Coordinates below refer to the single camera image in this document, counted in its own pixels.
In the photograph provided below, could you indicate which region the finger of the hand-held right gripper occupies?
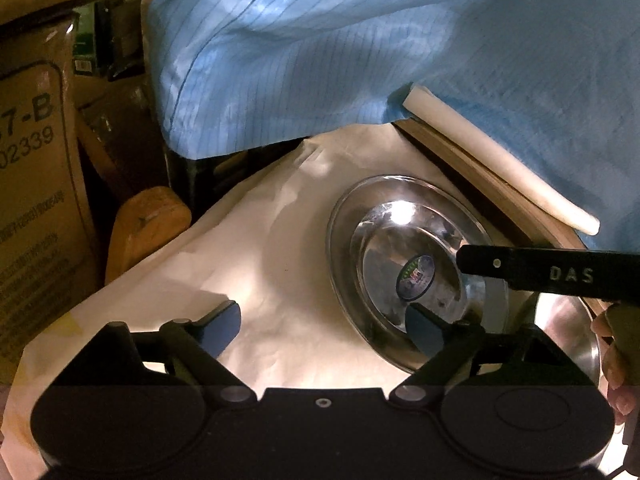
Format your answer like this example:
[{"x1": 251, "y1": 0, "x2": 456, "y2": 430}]
[{"x1": 456, "y1": 245, "x2": 510, "y2": 288}]

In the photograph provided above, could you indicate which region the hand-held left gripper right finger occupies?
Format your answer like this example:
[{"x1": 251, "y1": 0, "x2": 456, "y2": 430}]
[{"x1": 387, "y1": 302, "x2": 576, "y2": 407}]

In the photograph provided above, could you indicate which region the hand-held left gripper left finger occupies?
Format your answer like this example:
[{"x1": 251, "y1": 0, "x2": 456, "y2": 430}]
[{"x1": 102, "y1": 300, "x2": 258, "y2": 407}]

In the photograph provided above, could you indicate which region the steel bowl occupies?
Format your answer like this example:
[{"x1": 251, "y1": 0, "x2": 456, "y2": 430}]
[{"x1": 529, "y1": 290, "x2": 602, "y2": 387}]

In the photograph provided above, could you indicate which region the steel plate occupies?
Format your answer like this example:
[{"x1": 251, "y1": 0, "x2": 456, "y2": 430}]
[{"x1": 325, "y1": 175, "x2": 512, "y2": 374}]

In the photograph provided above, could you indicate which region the person's right hand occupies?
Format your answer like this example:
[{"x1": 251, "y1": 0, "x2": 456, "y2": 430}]
[{"x1": 590, "y1": 304, "x2": 640, "y2": 427}]

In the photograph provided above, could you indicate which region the white paper sheet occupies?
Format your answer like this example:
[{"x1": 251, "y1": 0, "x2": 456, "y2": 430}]
[{"x1": 5, "y1": 122, "x2": 533, "y2": 480}]

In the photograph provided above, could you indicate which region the white foam tube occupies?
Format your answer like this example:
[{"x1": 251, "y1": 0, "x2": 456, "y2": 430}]
[{"x1": 402, "y1": 82, "x2": 600, "y2": 235}]

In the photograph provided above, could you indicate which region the rounded wooden block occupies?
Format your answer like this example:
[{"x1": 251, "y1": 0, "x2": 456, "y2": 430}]
[{"x1": 105, "y1": 186, "x2": 193, "y2": 286}]

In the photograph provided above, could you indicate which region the black slotted crate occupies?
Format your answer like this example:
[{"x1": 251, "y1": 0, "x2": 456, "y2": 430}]
[{"x1": 165, "y1": 144, "x2": 311, "y2": 217}]

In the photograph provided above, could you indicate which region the plain brown cardboard box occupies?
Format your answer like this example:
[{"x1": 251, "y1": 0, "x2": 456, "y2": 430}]
[{"x1": 75, "y1": 82, "x2": 168, "y2": 203}]

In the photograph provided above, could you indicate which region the printed cardboard box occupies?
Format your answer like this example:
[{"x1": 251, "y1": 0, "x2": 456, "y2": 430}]
[{"x1": 0, "y1": 12, "x2": 108, "y2": 376}]

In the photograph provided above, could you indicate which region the blue striped cloth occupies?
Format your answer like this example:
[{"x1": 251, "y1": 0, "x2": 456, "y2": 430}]
[{"x1": 145, "y1": 0, "x2": 640, "y2": 252}]

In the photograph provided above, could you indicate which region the dark box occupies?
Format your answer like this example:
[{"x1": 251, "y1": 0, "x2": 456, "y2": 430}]
[{"x1": 95, "y1": 0, "x2": 147, "y2": 82}]

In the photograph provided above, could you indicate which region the green and white box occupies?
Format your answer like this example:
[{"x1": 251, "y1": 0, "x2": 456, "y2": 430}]
[{"x1": 72, "y1": 2, "x2": 99, "y2": 79}]

